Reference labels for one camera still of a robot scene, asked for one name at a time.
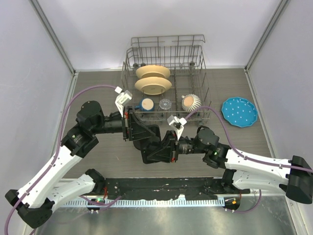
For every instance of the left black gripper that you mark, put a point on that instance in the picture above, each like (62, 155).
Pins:
(130, 119)

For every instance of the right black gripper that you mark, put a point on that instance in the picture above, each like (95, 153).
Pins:
(170, 140)

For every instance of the black smartphone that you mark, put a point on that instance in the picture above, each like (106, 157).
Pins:
(148, 144)

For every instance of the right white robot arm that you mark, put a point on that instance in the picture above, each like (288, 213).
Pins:
(241, 170)

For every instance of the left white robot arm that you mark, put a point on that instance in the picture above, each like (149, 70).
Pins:
(37, 200)

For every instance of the blue mug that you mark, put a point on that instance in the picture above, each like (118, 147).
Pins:
(145, 105)

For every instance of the clear glass cup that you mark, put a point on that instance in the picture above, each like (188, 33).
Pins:
(164, 105)

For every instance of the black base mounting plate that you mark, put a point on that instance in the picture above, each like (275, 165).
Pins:
(164, 189)

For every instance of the front beige plate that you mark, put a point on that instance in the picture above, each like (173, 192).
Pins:
(153, 85)

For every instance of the beige plate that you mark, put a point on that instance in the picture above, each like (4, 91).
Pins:
(153, 70)
(153, 85)

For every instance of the striped ceramic bowl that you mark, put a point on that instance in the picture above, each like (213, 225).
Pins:
(190, 102)

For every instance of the rear beige plate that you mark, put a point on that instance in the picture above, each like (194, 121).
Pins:
(153, 70)

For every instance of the blue dotted plate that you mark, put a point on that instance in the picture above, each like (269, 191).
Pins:
(239, 112)

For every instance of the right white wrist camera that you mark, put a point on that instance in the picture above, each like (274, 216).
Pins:
(177, 125)

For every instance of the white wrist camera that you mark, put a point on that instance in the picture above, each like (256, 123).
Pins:
(177, 125)
(124, 96)

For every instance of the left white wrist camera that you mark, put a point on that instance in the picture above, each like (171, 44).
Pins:
(124, 96)

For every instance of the perforated cable tray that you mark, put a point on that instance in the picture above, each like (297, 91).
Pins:
(180, 202)

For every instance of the grey wire dish rack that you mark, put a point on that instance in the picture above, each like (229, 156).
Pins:
(183, 56)

